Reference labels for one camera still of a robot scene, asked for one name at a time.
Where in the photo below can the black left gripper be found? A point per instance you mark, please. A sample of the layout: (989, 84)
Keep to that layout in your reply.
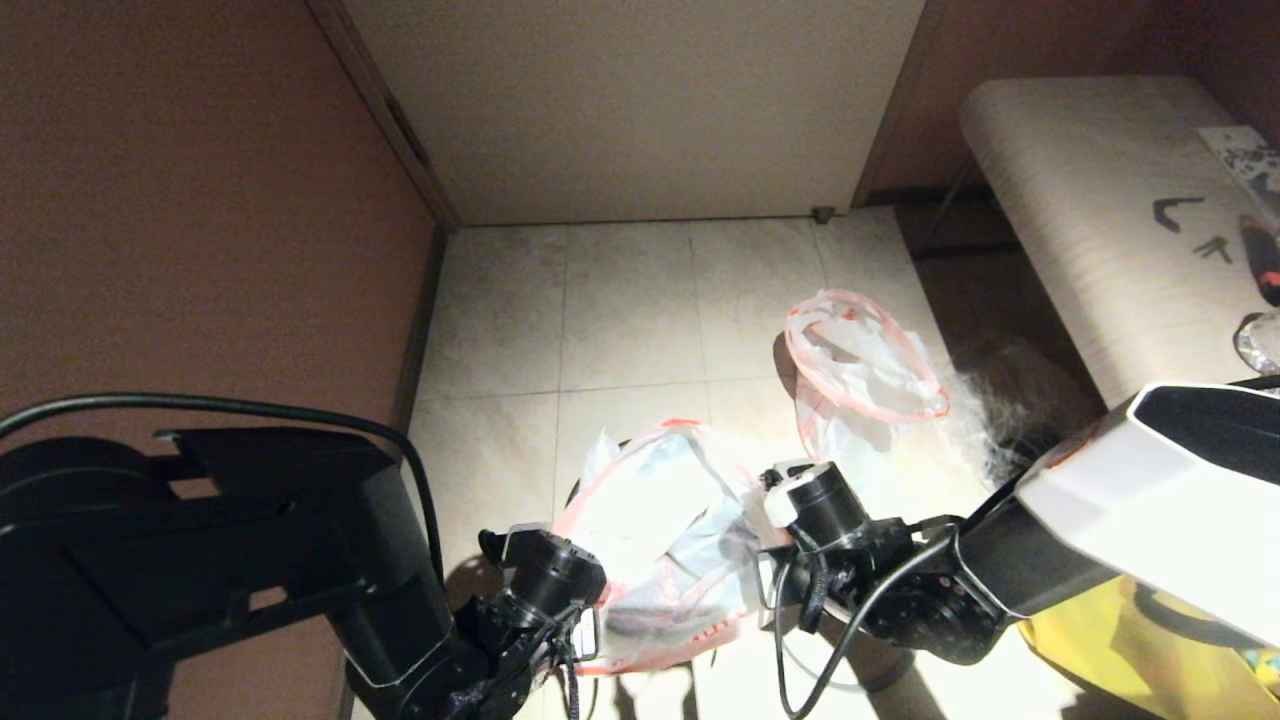
(550, 580)

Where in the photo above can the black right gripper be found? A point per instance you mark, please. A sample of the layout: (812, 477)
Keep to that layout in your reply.
(840, 570)

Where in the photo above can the new white red-edged trash bag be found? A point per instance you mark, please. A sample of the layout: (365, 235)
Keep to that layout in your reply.
(640, 500)

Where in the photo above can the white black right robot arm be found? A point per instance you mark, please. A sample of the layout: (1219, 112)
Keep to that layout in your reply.
(1150, 510)

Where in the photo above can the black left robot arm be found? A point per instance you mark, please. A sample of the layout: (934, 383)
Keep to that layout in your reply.
(200, 560)

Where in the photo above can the black round trash bin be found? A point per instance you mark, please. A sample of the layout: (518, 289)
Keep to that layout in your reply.
(655, 622)

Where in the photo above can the yellow plastic bag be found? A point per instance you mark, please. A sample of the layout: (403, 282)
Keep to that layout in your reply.
(1100, 660)

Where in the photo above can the light wood table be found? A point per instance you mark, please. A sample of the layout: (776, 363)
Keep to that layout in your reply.
(1080, 220)

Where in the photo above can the white door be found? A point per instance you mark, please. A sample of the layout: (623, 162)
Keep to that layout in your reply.
(640, 100)

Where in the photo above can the clear glass cup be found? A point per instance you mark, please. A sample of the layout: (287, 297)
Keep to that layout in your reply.
(1262, 342)

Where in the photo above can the black and red tool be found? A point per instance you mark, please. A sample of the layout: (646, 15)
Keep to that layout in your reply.
(1266, 265)

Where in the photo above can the white patterned paper sheet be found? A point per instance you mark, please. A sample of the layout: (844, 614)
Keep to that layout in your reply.
(1245, 152)

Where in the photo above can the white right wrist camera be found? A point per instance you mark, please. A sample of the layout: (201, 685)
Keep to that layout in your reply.
(780, 500)

